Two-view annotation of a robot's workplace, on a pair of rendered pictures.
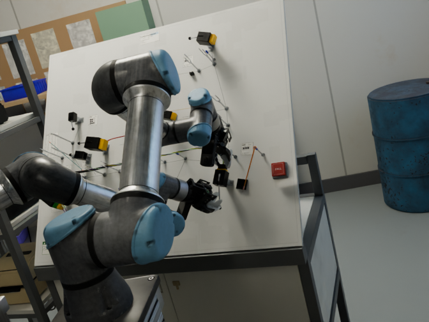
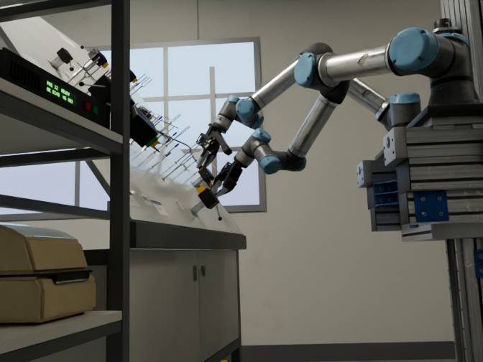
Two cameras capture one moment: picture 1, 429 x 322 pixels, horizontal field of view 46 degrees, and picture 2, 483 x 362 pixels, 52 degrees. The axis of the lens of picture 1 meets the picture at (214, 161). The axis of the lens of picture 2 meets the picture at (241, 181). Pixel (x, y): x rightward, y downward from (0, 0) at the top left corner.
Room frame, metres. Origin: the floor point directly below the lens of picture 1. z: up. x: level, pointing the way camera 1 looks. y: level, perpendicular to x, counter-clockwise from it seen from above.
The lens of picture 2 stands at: (1.93, 2.11, 0.77)
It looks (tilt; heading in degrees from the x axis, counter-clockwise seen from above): 9 degrees up; 262
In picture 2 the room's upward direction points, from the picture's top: 2 degrees counter-clockwise
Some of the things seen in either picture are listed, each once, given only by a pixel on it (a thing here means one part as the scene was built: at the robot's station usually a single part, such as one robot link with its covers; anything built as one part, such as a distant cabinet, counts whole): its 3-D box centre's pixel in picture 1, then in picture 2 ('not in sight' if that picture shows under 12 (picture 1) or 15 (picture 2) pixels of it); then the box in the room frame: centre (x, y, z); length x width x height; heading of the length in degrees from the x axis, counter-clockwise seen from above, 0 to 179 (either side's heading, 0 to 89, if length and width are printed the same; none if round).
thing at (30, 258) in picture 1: (25, 270); (6, 270); (2.27, 1.02, 0.76); 0.30 x 0.21 x 0.20; 162
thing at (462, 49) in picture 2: not in sight; (447, 60); (1.11, 0.82, 1.33); 0.13 x 0.12 x 0.14; 28
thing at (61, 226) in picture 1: (79, 241); (405, 109); (1.00, 0.32, 1.33); 0.13 x 0.12 x 0.14; 73
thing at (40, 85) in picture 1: (25, 89); not in sight; (4.17, 1.33, 1.47); 0.31 x 0.22 x 0.10; 78
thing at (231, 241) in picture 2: (158, 263); (201, 240); (1.82, 0.32, 0.83); 1.18 x 0.06 x 0.06; 68
